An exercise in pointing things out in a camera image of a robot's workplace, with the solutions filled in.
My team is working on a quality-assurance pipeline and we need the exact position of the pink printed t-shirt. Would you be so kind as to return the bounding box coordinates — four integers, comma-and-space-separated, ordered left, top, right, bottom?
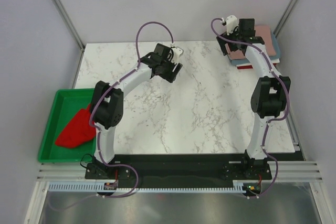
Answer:
226, 24, 275, 61

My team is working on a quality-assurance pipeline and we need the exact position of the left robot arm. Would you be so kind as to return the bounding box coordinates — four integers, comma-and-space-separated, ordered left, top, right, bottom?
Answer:
89, 43, 183, 178

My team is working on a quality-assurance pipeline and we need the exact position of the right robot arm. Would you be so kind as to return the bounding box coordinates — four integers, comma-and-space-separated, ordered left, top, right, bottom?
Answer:
214, 15, 291, 179

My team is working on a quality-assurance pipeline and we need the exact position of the folded blue t-shirt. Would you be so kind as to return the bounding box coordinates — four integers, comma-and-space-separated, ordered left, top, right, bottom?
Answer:
227, 32, 281, 66

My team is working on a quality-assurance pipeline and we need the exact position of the folded red t-shirt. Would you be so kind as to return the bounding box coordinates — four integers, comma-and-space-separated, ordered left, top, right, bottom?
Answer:
236, 64, 269, 71

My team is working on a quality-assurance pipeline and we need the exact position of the green plastic tray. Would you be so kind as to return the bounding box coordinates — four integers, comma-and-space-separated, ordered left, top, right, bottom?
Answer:
38, 88, 96, 163

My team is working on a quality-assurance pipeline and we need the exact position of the red crumpled t-shirt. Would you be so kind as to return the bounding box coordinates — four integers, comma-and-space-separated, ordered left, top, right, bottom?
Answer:
55, 105, 96, 148

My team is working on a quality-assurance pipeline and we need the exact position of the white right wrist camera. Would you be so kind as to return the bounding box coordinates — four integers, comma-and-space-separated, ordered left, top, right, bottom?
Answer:
222, 15, 238, 35

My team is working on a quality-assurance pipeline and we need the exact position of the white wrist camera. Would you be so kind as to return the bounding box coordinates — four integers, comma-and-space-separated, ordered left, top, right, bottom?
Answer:
171, 47, 184, 63
222, 15, 238, 35

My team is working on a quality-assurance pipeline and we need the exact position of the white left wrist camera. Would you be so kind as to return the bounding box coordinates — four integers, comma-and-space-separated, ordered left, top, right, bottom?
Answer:
171, 47, 184, 63

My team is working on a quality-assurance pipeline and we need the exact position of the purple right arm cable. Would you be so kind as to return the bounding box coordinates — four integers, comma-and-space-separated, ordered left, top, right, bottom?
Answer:
211, 17, 291, 200

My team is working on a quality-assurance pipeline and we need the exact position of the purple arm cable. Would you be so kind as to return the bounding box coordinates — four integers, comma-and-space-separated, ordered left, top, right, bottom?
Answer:
89, 20, 175, 198
211, 17, 291, 200

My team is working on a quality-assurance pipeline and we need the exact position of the right aluminium frame post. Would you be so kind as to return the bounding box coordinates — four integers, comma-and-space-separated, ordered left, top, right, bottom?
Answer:
274, 0, 299, 38

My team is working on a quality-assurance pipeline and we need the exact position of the aluminium frame post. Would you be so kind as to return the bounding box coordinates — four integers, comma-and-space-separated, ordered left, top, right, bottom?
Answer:
274, 0, 299, 38
52, 0, 86, 52

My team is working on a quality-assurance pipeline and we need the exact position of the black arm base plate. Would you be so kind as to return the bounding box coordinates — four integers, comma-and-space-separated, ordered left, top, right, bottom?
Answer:
85, 154, 272, 180

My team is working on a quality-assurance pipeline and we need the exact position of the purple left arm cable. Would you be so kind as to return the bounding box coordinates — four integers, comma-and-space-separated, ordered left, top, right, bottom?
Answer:
89, 20, 175, 198

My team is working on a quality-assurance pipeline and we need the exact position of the white slotted cable duct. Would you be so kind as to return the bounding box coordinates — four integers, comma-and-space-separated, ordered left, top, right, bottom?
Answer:
48, 181, 261, 193

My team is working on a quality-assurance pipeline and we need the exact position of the aluminium front rail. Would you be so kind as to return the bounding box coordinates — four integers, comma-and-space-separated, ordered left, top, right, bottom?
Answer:
37, 161, 322, 183

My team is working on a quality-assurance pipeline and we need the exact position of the left aluminium frame post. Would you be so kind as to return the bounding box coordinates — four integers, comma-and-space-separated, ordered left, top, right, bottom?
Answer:
52, 0, 86, 52

